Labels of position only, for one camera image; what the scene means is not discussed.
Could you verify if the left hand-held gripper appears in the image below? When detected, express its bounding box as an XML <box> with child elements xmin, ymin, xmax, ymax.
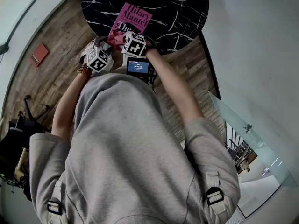
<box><xmin>79</xmin><ymin>36</ymin><xmax>115</xmax><ymax>74</ymax></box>

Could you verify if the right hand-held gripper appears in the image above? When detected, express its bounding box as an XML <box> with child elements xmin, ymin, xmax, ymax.
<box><xmin>114</xmin><ymin>31</ymin><xmax>148</xmax><ymax>57</ymax></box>

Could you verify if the pink book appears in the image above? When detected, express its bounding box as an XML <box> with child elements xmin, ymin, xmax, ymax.
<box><xmin>107</xmin><ymin>2</ymin><xmax>154</xmax><ymax>41</ymax></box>

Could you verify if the person's left forearm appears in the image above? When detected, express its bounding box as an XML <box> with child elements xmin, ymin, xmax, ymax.
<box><xmin>50</xmin><ymin>71</ymin><xmax>93</xmax><ymax>136</ymax></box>

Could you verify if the person's right forearm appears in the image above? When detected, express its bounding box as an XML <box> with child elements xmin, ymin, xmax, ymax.
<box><xmin>145</xmin><ymin>48</ymin><xmax>204</xmax><ymax>127</ymax></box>

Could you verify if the red book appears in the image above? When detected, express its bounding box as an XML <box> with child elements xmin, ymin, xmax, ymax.
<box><xmin>30</xmin><ymin>42</ymin><xmax>50</xmax><ymax>68</ymax></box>

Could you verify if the black chest-mounted screen device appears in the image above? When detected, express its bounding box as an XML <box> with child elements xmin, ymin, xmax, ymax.
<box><xmin>126</xmin><ymin>56</ymin><xmax>157</xmax><ymax>85</ymax></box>

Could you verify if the black marble round table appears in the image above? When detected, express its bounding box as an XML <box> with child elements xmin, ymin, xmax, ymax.
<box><xmin>80</xmin><ymin>0</ymin><xmax>210</xmax><ymax>56</ymax></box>

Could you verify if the black office chair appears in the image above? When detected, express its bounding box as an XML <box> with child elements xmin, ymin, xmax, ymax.
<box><xmin>9</xmin><ymin>95</ymin><xmax>51</xmax><ymax>135</ymax></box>

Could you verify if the glass railing panel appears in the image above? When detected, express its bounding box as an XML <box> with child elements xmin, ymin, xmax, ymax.
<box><xmin>207</xmin><ymin>91</ymin><xmax>297</xmax><ymax>186</ymax></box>

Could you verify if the dark metal stair railing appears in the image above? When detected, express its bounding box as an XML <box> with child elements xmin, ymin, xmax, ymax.
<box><xmin>224</xmin><ymin>121</ymin><xmax>259</xmax><ymax>172</ymax></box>

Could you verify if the black wrist strap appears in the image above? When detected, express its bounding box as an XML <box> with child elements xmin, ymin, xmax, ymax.
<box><xmin>143</xmin><ymin>37</ymin><xmax>162</xmax><ymax>56</ymax></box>

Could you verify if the brown bead bracelet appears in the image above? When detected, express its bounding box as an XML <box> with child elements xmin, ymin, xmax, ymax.
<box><xmin>77</xmin><ymin>64</ymin><xmax>93</xmax><ymax>79</ymax></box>

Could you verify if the white backpack strap black buckle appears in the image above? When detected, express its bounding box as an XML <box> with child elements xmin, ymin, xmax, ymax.
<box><xmin>46</xmin><ymin>180</ymin><xmax>64</xmax><ymax>224</ymax></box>
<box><xmin>205</xmin><ymin>171</ymin><xmax>227</xmax><ymax>216</ymax></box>

